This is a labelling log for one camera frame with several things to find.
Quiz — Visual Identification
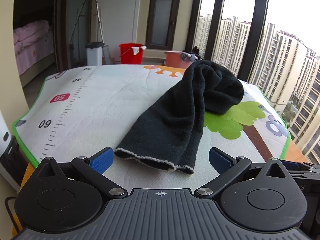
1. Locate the black knit garment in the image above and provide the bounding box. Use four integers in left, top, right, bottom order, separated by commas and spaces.
114, 61, 244, 174

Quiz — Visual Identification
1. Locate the cartoon play mat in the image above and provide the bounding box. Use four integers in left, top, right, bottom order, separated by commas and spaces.
12, 64, 291, 190

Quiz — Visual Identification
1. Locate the red plastic bucket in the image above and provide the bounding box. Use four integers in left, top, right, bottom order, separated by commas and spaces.
119, 43, 144, 64

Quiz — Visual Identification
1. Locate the white mop bucket bin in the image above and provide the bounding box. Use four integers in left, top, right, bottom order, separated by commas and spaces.
85, 41, 104, 66

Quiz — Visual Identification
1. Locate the grey rag on pink bucket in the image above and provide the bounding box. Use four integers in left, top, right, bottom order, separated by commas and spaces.
181, 52, 196, 62

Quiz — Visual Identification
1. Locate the pink plastic bucket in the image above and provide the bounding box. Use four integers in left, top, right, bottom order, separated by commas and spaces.
164, 50, 199, 69

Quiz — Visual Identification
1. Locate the white rag on bucket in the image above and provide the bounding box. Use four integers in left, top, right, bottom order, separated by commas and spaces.
131, 46, 146, 56

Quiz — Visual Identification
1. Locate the pink bedding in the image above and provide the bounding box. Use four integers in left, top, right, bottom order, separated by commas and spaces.
13, 20, 54, 75

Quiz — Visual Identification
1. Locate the dark framed small window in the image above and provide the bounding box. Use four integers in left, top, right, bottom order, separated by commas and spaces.
145, 0, 180, 50

